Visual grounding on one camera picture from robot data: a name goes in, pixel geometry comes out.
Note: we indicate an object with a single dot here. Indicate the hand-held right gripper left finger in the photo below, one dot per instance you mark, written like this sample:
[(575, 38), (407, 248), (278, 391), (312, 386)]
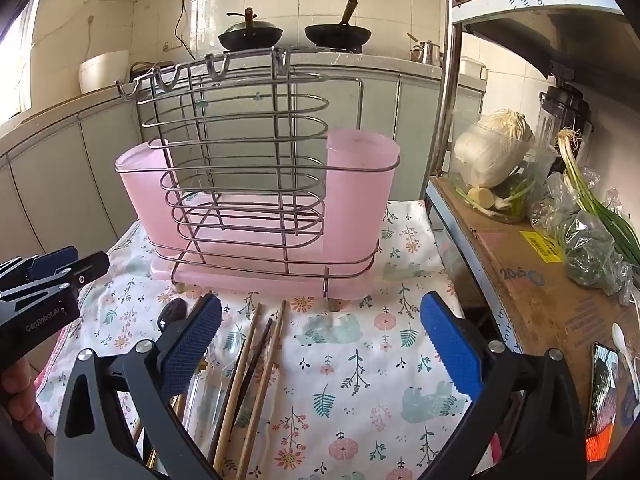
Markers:
[(192, 347)]

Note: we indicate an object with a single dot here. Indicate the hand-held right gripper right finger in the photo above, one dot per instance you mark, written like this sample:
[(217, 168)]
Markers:
[(450, 347)]

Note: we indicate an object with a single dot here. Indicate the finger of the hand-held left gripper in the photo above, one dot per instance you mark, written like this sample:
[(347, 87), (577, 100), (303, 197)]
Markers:
[(50, 262), (87, 267)]

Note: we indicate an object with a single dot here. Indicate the black spoon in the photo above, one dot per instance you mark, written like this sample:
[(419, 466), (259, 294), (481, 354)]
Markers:
[(172, 312)]

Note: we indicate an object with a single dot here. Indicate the light wooden chopstick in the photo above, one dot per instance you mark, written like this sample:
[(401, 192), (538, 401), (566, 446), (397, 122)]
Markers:
[(262, 385), (240, 375)]

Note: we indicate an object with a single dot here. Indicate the dark brown chopstick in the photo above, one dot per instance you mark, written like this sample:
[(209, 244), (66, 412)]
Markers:
[(253, 360)]

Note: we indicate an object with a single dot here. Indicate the pink plastic utensil cup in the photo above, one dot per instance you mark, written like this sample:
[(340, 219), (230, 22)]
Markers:
[(140, 200), (360, 185)]

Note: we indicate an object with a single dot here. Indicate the person's left hand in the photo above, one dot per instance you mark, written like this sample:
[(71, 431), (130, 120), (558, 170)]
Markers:
[(20, 390)]

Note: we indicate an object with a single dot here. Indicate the clear plastic spoon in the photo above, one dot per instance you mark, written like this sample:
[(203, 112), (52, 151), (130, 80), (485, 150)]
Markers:
[(215, 385)]

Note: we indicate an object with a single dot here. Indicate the brown cardboard sheet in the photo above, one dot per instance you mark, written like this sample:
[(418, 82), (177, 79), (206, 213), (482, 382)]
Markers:
[(525, 300)]

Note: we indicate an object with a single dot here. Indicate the pink plastic drip tray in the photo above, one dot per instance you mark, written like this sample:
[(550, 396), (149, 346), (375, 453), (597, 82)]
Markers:
[(260, 285)]

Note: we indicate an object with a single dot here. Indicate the floral printed cloth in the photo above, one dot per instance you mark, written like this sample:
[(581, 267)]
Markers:
[(350, 385)]

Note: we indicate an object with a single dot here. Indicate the smartphone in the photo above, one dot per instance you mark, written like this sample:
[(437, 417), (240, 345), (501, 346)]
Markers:
[(602, 400)]

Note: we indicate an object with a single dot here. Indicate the white plastic spoon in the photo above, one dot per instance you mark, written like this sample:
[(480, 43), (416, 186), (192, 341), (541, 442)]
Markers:
[(619, 335)]

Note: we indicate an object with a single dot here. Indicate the plastic bag of greens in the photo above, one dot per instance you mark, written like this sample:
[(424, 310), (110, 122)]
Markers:
[(585, 245)]

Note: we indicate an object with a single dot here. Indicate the napa cabbage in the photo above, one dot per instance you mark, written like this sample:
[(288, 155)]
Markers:
[(487, 155)]

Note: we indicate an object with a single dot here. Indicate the window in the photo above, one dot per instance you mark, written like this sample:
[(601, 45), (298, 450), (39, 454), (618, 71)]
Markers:
[(20, 60)]

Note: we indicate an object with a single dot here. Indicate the green onions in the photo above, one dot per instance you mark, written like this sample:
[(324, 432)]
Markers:
[(575, 175)]

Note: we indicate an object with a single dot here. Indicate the metal storage shelf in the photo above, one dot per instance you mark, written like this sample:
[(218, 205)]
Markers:
[(450, 85)]

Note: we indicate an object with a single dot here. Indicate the blender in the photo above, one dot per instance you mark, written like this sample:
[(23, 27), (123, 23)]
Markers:
[(560, 105)]

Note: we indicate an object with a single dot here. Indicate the white box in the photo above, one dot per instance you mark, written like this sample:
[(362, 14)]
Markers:
[(472, 67)]

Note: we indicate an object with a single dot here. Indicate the black wok with lid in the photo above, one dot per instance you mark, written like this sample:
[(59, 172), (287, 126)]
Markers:
[(250, 37)]

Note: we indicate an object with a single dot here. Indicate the small steel pot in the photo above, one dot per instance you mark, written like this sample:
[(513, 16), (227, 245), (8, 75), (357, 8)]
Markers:
[(427, 52)]

